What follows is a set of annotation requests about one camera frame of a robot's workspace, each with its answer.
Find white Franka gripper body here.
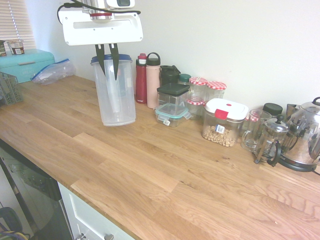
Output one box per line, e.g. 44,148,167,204
61,9,145,47

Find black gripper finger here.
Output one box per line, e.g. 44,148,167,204
94,44,107,76
107,42,121,81

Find clear pitcher with blue lid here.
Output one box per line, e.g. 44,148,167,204
90,53,137,127

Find red water bottle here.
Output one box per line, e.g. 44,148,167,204
135,52,148,105

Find pink bottle with black cap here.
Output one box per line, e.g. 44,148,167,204
146,52,162,110

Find clear zip bag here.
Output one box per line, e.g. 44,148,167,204
30,58,77,86

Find dark shaker bottle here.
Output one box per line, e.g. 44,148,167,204
159,64,181,87

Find square container with dark lid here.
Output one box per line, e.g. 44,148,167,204
156,82,191,111

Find jar with green lid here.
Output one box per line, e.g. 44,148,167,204
177,73,193,86

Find teal bread box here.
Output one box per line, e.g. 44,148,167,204
0,48,56,84

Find glass container with teal lid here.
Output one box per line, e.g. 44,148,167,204
154,103,192,128

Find white window blinds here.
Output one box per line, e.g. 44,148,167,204
0,0,36,50

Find grey plastic basket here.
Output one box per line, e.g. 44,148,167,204
0,71,25,106

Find cereal container with white lid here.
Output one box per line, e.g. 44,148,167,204
201,97,250,148

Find black dishwasher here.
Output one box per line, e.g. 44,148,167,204
0,139,74,240

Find clear glass mug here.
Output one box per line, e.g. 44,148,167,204
240,108,272,153

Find white cabinet drawer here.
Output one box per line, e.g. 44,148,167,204
57,180,141,240

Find jar with black lid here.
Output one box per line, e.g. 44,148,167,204
262,102,284,119

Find glass french press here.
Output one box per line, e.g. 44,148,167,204
253,113,297,168

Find stainless steel electric kettle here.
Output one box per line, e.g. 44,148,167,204
284,96,320,166

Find black kettle base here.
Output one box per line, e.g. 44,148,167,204
277,153,320,174

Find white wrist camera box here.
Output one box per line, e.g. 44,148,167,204
106,0,136,9

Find dark cable bundle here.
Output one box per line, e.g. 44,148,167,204
0,206,31,240

